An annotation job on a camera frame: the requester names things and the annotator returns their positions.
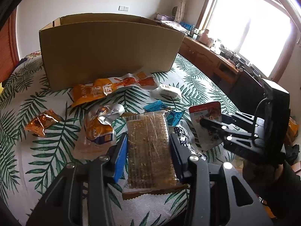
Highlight red white snack pouch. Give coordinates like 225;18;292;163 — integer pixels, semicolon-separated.
189;101;222;151

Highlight white black text snack bag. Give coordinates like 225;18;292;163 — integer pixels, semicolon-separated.
173;119;202;157

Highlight silver orange snack pouch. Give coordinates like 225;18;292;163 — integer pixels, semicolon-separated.
73;104;125;160

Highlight clear brown biscuit pack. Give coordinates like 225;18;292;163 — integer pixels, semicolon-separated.
122;110;188;200

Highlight white nougat candy packet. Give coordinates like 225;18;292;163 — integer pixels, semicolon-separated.
151;84;182;100

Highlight long orange chicken snack bag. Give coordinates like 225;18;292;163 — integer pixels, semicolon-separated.
71;70;160;107

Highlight wooden sideboard cabinet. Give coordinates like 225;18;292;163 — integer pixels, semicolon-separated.
179;37;239;91

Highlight leaf print bed sheet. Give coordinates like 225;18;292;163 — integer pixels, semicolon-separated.
1;52;239;225

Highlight blue foil candy packet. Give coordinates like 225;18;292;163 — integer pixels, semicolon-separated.
143;100;168;112

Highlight small orange foil packet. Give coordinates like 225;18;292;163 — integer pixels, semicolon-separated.
24;110;61;137

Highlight pink bottle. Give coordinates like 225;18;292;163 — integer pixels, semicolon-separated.
199;29;209;45

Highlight stack of papers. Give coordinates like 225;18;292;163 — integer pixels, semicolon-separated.
161;21;189;33

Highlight brown cardboard box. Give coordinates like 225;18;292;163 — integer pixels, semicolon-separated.
39;13;185;91

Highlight wooden wardrobe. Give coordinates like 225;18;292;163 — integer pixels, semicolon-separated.
0;9;19;83

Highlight window with wooden frame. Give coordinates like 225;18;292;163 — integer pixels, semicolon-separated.
196;0;298;82

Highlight white wall switch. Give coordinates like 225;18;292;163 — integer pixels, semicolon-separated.
118;6;128;11

